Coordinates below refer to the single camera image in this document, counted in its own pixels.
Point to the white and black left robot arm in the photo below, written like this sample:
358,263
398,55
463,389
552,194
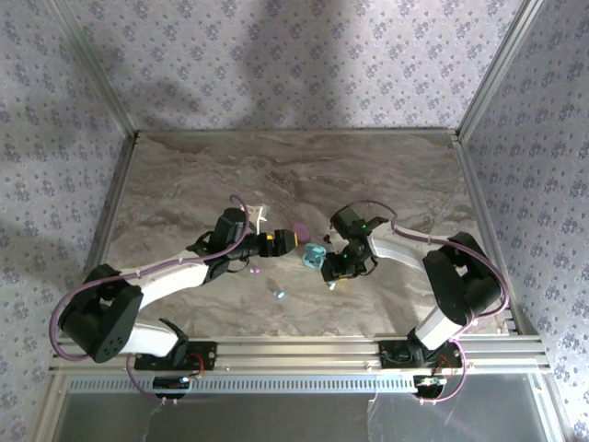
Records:
170,281

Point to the aluminium frame post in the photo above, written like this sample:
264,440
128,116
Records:
500,64

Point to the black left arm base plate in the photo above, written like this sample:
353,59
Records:
202,354

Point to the short aluminium table edge rail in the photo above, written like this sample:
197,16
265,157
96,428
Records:
299,132

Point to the wide aluminium mounting rail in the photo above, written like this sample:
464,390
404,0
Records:
299,354

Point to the pink earbud charging case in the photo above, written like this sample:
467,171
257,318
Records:
302,232

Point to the long aluminium table edge rail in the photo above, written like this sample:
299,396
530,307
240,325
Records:
490,230
105,230

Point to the teal earbud charging case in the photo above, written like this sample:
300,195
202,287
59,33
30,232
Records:
313,256

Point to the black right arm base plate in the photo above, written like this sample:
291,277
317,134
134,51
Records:
391,357

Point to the silver and black right robot arm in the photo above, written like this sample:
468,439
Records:
460,276

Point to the grey metal sheet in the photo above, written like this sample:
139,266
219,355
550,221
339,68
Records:
276,419

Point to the small black controller board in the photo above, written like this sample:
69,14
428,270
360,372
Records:
428,383
170,383

